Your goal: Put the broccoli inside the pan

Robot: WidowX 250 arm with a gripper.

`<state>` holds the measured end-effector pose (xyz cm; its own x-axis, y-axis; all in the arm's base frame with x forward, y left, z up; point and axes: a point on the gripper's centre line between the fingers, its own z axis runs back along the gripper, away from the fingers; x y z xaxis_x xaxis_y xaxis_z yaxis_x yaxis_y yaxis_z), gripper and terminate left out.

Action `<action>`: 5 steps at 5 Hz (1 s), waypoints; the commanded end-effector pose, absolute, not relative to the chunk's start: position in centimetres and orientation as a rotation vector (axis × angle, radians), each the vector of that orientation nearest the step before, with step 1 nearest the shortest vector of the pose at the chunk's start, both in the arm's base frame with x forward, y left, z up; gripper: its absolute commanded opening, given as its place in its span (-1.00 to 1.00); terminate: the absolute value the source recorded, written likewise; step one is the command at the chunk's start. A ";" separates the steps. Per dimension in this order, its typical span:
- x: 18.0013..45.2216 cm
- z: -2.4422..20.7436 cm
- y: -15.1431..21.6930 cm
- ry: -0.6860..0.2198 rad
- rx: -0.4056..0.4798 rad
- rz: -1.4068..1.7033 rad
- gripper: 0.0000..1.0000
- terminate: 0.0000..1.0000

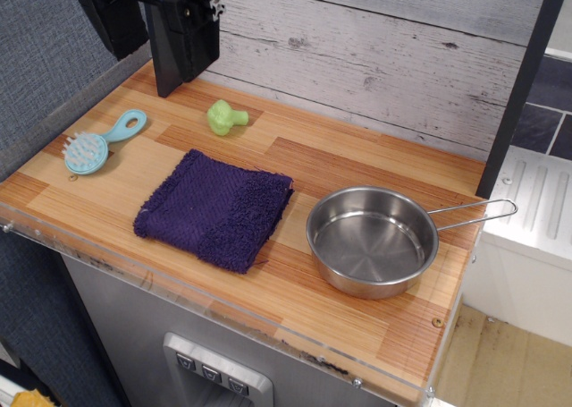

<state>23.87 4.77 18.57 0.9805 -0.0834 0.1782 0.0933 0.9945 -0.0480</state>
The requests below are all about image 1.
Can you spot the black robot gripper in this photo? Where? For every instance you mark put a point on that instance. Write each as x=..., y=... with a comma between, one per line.
x=120, y=26

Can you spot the green toy broccoli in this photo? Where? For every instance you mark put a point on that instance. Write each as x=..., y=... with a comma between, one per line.
x=221, y=117

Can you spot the silver metal pot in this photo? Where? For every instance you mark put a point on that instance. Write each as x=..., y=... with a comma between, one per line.
x=371, y=242

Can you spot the light blue toy brush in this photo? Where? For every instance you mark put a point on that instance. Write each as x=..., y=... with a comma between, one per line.
x=86, y=152

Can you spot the purple folded towel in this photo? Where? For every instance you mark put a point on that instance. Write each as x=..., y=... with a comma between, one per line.
x=221, y=213

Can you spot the silver dispenser button panel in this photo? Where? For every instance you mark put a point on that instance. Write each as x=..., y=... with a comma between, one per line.
x=203, y=377

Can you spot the yellow object at corner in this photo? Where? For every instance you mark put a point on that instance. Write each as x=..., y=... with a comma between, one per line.
x=31, y=399

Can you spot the white toy sink unit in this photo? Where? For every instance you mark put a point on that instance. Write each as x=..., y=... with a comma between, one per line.
x=521, y=268

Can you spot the dark left frame post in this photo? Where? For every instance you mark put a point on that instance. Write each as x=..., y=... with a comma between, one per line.
x=165, y=27

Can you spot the dark frame post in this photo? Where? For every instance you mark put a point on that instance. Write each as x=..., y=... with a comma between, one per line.
x=543, y=27
x=165, y=27

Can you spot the dark right frame post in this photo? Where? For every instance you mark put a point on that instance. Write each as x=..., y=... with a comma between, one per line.
x=543, y=27

